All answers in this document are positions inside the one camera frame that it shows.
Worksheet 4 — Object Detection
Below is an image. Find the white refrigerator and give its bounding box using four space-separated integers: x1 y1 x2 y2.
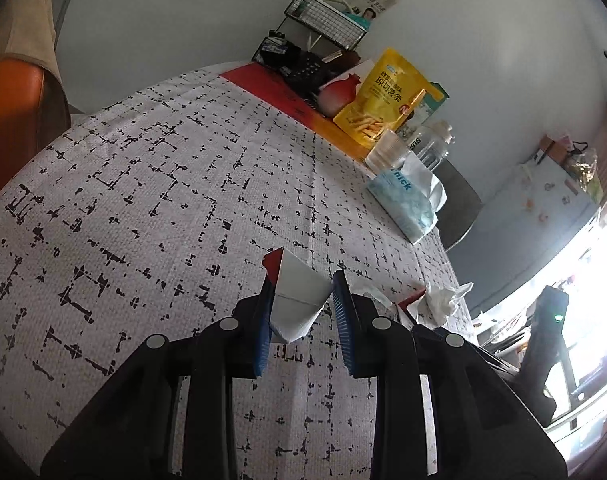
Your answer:
448 156 597 318

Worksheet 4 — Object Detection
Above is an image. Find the crumpled white tissue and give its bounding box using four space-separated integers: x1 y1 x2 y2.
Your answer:
425 282 474 326

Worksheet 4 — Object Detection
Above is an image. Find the blue tissue pack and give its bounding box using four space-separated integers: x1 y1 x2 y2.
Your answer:
367 153 448 244

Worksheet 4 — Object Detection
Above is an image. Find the patterned white tablecloth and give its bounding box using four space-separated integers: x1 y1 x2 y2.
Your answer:
0 70 457 469

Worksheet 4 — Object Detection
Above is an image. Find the grey dining chair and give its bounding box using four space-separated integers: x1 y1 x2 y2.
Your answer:
435 160 482 252

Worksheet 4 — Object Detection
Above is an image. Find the clear glass jar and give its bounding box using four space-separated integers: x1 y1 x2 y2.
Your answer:
365 129 410 174

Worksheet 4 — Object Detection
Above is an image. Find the yellow snack bag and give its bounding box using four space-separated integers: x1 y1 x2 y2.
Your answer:
333 48 445 148

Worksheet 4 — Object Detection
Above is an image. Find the green tall box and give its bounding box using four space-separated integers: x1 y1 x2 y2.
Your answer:
397 81 449 141

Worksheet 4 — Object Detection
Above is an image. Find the red placemat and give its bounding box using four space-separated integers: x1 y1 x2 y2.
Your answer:
222 63 369 164

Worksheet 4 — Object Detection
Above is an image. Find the orange chair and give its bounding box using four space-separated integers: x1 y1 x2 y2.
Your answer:
0 0 72 191

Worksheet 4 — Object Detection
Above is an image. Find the black wire rack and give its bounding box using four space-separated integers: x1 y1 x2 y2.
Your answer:
252 0 371 102

